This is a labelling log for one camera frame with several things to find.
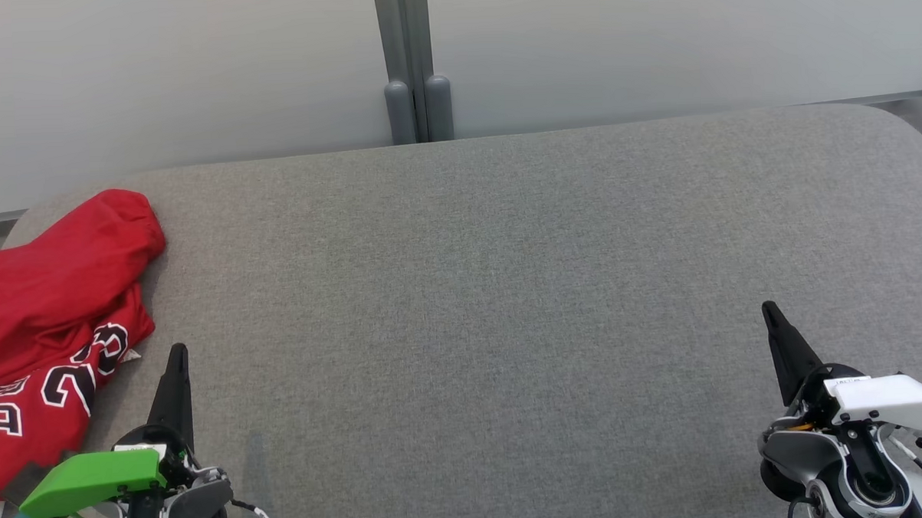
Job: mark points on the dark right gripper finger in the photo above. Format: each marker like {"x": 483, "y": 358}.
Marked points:
{"x": 790, "y": 355}

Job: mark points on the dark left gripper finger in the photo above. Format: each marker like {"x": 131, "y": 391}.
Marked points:
{"x": 176, "y": 399}

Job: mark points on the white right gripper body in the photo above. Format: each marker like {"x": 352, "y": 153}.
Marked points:
{"x": 888, "y": 401}

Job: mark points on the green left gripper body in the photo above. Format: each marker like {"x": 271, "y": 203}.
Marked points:
{"x": 93, "y": 479}

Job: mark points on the red Bulls 23 jersey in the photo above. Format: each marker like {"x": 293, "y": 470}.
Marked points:
{"x": 45, "y": 434}

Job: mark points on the plain red white-trimmed garment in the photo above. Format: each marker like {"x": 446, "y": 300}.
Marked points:
{"x": 62, "y": 265}

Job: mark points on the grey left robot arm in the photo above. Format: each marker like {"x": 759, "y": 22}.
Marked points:
{"x": 201, "y": 502}

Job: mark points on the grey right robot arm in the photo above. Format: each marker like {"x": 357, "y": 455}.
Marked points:
{"x": 867, "y": 482}

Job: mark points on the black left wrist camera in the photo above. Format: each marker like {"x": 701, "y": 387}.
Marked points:
{"x": 20, "y": 481}

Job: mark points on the grey partition post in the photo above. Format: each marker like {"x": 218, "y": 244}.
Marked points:
{"x": 439, "y": 106}
{"x": 398, "y": 112}

